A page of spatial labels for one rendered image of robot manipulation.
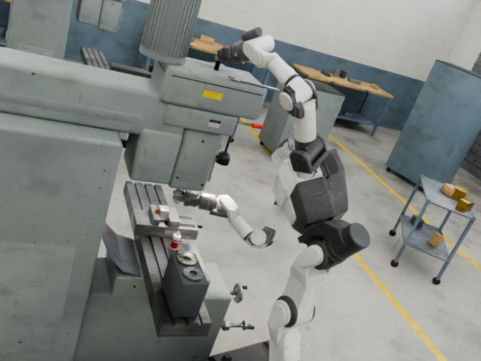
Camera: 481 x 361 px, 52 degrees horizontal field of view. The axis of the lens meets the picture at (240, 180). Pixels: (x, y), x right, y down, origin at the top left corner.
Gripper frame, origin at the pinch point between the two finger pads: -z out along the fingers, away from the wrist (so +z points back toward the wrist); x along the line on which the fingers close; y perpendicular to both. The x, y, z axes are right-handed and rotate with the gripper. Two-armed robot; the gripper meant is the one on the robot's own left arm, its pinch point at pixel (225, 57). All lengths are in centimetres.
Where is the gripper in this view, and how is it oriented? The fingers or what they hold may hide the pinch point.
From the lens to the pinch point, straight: 219.4
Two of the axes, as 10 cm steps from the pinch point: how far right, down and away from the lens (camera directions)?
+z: 6.0, 0.0, -8.0
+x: 8.0, 0.1, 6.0
